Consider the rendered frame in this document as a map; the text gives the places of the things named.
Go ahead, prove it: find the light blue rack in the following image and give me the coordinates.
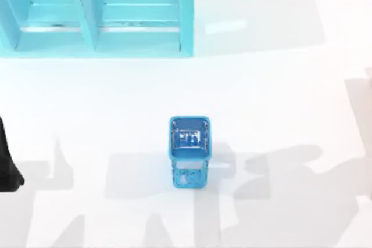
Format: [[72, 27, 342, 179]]
[[0, 0, 195, 59]]

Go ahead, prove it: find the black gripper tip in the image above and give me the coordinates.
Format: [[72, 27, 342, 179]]
[[0, 117, 25, 193]]

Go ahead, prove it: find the blue square container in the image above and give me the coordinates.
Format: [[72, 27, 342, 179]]
[[169, 116, 211, 189]]

